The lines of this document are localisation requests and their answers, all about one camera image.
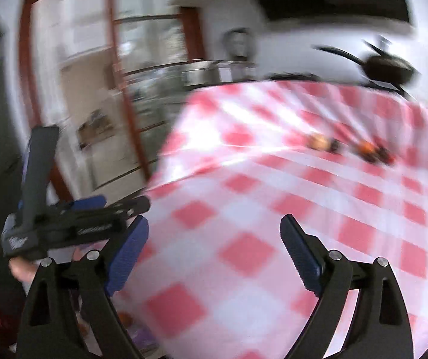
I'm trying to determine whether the red white checkered tablecloth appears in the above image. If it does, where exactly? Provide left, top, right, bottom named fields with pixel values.
left=122, top=81, right=428, bottom=358

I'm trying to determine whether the orange tangerine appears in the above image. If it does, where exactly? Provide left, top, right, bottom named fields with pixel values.
left=355, top=140, right=376, bottom=157

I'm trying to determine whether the left hand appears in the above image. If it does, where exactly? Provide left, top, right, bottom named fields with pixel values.
left=8, top=257, right=38, bottom=284

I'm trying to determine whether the black frying pan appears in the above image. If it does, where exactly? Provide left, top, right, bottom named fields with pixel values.
left=312, top=41, right=418, bottom=100

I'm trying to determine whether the yellow striped round fruit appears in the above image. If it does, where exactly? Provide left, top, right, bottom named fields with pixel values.
left=307, top=134, right=331, bottom=151

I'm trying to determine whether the dark purple passion fruit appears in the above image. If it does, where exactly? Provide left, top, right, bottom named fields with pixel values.
left=328, top=139, right=341, bottom=154

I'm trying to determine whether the dark mottled passion fruit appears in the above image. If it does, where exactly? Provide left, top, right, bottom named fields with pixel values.
left=366, top=146, right=395, bottom=165

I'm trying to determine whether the round steel appliance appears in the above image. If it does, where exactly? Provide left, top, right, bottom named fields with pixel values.
left=222, top=28, right=256, bottom=61

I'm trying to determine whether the red wooden door frame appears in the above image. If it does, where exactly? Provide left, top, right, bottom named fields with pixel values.
left=18, top=0, right=207, bottom=201

